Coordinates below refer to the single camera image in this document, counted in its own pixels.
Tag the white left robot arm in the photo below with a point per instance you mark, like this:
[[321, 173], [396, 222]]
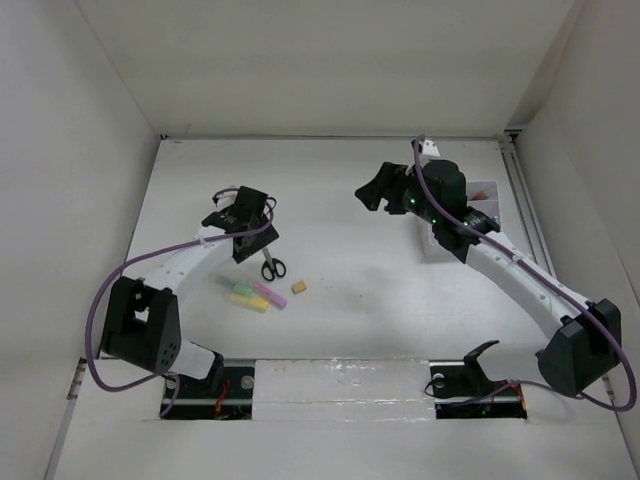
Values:
[[142, 324]]

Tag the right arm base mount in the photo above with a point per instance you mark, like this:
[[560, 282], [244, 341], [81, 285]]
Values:
[[462, 390]]

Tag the white divided organizer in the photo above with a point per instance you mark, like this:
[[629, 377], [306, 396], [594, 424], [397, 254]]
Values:
[[489, 207], [430, 247]]

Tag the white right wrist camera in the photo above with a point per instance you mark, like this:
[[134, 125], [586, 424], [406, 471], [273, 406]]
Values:
[[428, 150]]

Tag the aluminium rail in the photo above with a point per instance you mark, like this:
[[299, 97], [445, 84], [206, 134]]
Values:
[[524, 202]]

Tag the white divided organizer left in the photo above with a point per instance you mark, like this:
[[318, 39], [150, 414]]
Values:
[[430, 247]]

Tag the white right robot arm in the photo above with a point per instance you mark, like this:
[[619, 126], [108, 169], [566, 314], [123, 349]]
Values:
[[584, 336]]

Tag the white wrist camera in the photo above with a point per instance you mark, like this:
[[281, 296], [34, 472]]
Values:
[[428, 150], [225, 196]]

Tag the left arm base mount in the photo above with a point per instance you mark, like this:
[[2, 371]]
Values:
[[231, 400]]

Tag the black handled scissors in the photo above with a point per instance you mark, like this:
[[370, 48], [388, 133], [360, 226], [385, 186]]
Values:
[[272, 268]]

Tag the white divided organizer right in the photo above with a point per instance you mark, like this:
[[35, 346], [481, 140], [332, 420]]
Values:
[[489, 207]]

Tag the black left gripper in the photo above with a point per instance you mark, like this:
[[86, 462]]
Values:
[[264, 237]]

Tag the yellow eraser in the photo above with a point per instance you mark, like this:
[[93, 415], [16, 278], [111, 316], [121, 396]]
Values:
[[299, 287]]

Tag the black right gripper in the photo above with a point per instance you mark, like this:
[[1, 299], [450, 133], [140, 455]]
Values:
[[387, 184]]

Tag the yellow highlighter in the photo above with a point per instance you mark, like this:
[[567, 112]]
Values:
[[252, 303]]

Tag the pink highlighter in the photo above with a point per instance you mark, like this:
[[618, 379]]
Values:
[[269, 295]]

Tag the green highlighter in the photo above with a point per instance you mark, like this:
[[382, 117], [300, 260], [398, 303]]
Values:
[[237, 287]]

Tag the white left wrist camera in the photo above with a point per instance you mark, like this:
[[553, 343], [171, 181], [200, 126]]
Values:
[[225, 196]]

